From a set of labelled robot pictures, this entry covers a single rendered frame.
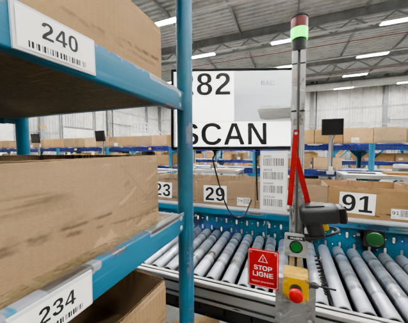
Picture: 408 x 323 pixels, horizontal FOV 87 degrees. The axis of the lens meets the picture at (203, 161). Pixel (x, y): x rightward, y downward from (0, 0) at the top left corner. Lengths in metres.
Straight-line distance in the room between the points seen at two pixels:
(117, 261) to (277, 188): 0.58
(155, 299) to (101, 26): 0.37
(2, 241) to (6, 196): 0.03
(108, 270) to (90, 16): 0.26
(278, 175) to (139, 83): 0.56
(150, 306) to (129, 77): 0.31
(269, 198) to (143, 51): 0.58
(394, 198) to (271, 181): 0.82
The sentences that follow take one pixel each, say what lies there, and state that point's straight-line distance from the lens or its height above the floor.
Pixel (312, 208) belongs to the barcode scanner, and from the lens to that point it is 0.70.
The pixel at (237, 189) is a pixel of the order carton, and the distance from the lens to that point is 1.39.
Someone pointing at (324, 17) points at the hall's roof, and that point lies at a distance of 14.43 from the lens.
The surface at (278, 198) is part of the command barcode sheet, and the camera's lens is 0.75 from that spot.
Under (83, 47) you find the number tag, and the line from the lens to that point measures 0.23.
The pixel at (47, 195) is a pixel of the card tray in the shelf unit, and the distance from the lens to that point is 0.24.
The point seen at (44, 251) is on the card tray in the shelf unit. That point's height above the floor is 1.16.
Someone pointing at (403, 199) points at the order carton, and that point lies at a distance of 1.45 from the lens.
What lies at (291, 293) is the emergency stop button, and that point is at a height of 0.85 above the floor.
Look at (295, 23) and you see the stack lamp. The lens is 0.83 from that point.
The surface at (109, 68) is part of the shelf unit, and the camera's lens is 0.25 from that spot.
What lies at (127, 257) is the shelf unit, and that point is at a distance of 0.27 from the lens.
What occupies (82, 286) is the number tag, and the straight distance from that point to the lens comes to 0.23.
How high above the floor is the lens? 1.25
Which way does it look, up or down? 3 degrees down
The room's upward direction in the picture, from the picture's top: straight up
